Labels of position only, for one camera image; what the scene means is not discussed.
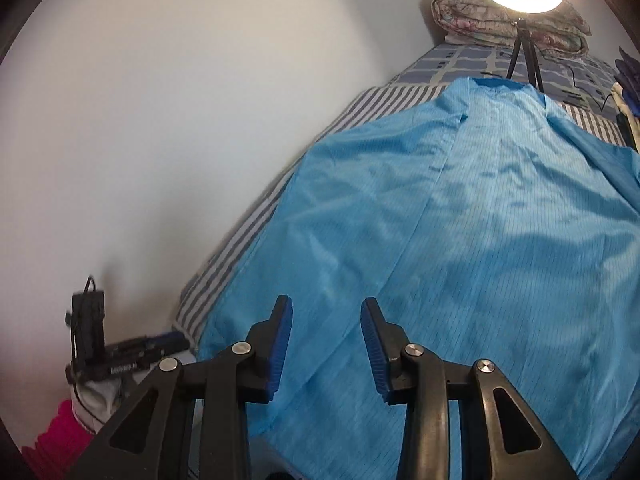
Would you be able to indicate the blue checked bed sheet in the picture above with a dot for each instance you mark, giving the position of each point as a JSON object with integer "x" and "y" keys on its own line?
{"x": 440, "y": 65}

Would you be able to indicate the black tripod stand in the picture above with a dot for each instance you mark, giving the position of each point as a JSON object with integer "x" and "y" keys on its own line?
{"x": 520, "y": 27}

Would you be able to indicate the pile of dark clothes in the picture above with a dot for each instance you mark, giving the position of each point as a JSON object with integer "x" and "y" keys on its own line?
{"x": 629, "y": 67}

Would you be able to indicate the grey striped blanket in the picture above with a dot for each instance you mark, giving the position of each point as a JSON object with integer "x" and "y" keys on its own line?
{"x": 235, "y": 260}

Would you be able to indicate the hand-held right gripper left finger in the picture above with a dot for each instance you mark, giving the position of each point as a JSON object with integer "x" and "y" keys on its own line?
{"x": 281, "y": 340}

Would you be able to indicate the cream folded garment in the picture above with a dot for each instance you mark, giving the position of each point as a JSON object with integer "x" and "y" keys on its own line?
{"x": 620, "y": 96}

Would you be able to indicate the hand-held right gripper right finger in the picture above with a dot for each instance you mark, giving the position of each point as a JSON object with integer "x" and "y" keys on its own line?
{"x": 374, "y": 345}

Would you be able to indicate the light blue work coat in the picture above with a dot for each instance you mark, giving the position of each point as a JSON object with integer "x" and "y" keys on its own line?
{"x": 425, "y": 210}

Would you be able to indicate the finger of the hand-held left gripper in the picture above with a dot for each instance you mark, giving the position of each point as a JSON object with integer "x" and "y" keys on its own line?
{"x": 167, "y": 342}

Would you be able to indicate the folded floral quilt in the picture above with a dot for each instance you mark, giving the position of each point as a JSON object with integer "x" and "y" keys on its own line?
{"x": 470, "y": 15}

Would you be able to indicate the white crumpled cloth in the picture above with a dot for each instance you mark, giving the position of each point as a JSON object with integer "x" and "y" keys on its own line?
{"x": 100, "y": 397}

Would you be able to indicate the pink ribbed cloth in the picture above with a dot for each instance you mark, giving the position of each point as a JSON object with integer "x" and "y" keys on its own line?
{"x": 55, "y": 440}

